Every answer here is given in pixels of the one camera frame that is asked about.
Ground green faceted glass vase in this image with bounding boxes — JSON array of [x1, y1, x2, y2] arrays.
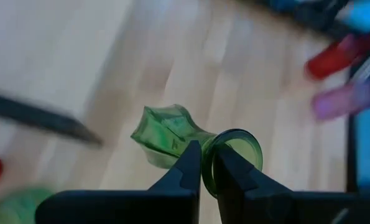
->
[[130, 103, 264, 200]]

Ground red glass bottle vase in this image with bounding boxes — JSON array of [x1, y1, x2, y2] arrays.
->
[[304, 27, 370, 82]]

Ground large pink ribbed glass vase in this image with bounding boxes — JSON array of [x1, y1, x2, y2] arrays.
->
[[311, 77, 370, 122]]

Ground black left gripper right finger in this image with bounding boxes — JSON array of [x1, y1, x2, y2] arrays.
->
[[214, 146, 370, 224]]

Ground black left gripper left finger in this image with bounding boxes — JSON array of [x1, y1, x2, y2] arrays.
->
[[35, 141, 203, 224]]

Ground wooden shelf with black frame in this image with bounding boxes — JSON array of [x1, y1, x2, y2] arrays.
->
[[0, 91, 104, 147]]

